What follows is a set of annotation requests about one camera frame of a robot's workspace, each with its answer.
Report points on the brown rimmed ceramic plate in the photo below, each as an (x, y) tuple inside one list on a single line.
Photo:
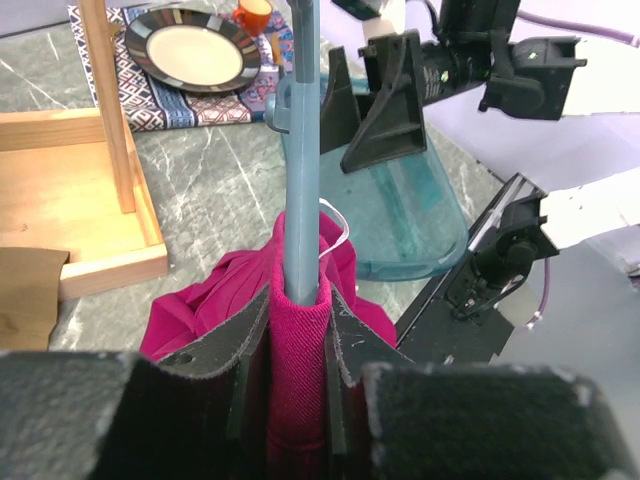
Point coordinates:
[(192, 50)]

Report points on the teal plastic basket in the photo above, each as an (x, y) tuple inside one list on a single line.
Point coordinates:
[(405, 220)]

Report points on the orange ceramic cup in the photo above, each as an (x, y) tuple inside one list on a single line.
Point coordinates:
[(252, 15)]

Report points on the wooden clothes rack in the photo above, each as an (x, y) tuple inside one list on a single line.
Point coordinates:
[(71, 180)]

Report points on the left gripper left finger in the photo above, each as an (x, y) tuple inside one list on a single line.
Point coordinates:
[(200, 412)]

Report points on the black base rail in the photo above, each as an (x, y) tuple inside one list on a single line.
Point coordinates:
[(454, 318)]

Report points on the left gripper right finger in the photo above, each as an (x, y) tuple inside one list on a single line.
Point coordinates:
[(352, 351)]

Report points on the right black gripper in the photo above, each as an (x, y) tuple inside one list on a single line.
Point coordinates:
[(385, 123)]

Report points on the tan skirt with white lining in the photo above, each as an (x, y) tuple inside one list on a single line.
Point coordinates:
[(30, 280)]

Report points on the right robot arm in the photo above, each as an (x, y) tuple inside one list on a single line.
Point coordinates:
[(584, 72)]

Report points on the magenta garment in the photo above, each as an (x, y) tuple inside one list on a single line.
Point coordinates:
[(296, 420)]

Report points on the teal plastic hanger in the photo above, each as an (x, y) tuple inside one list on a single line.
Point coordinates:
[(301, 122)]

